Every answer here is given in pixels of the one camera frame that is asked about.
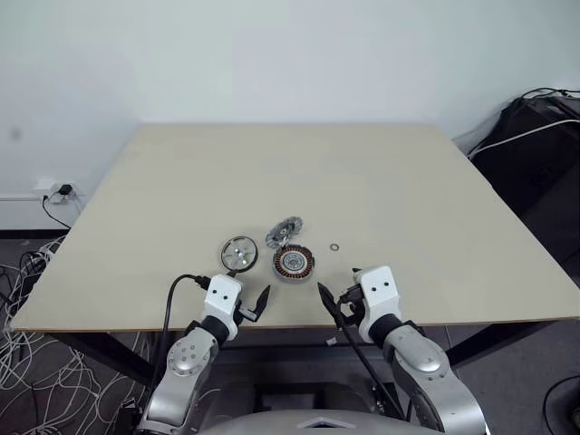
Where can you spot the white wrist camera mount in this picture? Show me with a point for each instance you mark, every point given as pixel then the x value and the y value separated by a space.
pixel 380 294
pixel 222 294

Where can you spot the motor stator copper windings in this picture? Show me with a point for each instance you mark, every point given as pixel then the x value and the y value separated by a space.
pixel 293 263

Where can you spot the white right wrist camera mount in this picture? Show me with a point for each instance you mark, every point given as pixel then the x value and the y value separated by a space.
pixel 380 294

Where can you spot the black table frame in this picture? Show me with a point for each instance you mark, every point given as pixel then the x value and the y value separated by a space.
pixel 498 339

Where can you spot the black power adapter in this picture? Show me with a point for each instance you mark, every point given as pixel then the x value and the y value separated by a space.
pixel 66 189

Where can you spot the black motor rotor silver spokes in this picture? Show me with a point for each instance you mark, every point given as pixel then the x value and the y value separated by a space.
pixel 240 254

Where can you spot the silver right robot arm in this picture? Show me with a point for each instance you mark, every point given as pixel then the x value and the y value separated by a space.
pixel 417 358

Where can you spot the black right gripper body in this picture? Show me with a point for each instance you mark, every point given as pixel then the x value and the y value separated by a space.
pixel 351 303

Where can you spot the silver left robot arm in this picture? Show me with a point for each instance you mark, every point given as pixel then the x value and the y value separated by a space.
pixel 186 358

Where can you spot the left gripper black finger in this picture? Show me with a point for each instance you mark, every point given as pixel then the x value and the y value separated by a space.
pixel 263 302
pixel 232 274

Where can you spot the silver finned rotor disc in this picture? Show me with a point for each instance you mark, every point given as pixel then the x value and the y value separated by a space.
pixel 283 232

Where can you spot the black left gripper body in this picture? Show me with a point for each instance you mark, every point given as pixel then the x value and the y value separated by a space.
pixel 244 318

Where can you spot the white wall power outlet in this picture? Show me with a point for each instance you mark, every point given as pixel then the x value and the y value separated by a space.
pixel 50 186

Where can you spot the silver robot torso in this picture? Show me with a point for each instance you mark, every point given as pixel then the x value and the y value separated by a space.
pixel 272 426

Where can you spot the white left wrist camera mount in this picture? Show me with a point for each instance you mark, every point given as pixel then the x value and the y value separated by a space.
pixel 222 294

